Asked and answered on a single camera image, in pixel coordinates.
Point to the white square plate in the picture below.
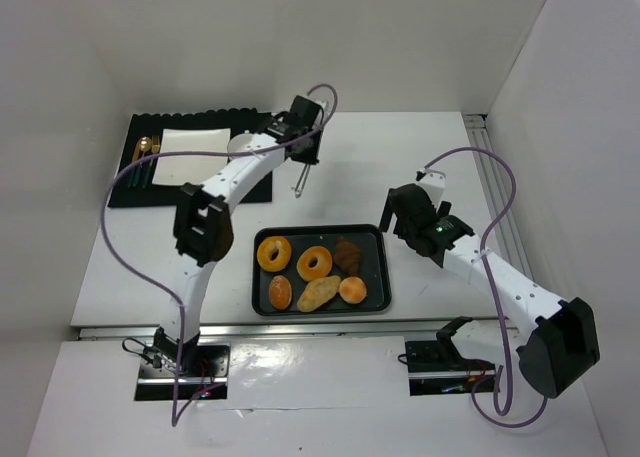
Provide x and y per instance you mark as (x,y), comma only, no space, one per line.
(175,171)

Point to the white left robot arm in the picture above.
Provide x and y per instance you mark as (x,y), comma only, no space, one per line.
(203,228)

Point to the aluminium rail front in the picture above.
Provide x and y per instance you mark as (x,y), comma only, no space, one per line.
(277,330)

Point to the aluminium rail right side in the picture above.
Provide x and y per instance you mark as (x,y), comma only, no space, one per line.
(505,238)

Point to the gold fork green handle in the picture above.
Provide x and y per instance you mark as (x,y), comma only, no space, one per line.
(155,148)

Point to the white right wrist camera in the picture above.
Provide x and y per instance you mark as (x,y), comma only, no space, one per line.
(433,183)

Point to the white cup with handle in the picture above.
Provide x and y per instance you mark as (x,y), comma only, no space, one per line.
(241,146)

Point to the round light bun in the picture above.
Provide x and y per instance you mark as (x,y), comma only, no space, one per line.
(353,290)

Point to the gold spoon green handle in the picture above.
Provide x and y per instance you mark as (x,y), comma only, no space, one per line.
(143,146)

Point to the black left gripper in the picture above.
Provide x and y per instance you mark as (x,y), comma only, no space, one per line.
(305,153)

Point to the dark brown croissant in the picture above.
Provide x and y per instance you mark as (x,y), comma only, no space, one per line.
(347,256)

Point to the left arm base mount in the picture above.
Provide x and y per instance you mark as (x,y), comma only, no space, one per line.
(204,379)

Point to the black placemat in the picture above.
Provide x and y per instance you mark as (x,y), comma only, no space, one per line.
(139,190)

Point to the metal tongs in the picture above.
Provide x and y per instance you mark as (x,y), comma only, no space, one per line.
(299,187)

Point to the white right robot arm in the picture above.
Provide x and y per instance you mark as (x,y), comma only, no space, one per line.
(555,340)

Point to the aluminium rail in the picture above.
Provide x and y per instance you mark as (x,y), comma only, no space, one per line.
(277,330)
(505,238)

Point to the orange oval bun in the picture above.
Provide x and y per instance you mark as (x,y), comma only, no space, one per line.
(280,293)

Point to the long tan bread roll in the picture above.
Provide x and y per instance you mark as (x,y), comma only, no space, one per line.
(318,292)

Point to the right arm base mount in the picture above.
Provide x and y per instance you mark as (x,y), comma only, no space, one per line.
(430,373)

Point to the orange donut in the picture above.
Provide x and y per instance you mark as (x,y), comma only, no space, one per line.
(274,253)
(316,262)

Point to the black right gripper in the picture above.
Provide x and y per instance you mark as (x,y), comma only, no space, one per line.
(388,212)

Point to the black baking tray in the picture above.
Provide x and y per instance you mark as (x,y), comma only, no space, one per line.
(372,270)

